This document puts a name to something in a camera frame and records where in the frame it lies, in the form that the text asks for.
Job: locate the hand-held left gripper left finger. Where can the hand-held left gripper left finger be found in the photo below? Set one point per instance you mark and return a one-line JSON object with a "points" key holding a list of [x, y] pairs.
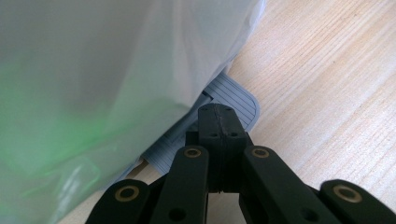
{"points": [[211, 130]]}

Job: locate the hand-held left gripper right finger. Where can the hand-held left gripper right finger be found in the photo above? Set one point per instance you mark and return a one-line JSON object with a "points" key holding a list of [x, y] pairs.
{"points": [[232, 133]]}

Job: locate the grey plastic tray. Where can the grey plastic tray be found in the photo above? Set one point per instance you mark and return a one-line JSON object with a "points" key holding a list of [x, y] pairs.
{"points": [[233, 96]]}

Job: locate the translucent plastic trash bag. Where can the translucent plastic trash bag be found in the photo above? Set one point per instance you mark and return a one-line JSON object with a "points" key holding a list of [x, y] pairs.
{"points": [[93, 77]]}

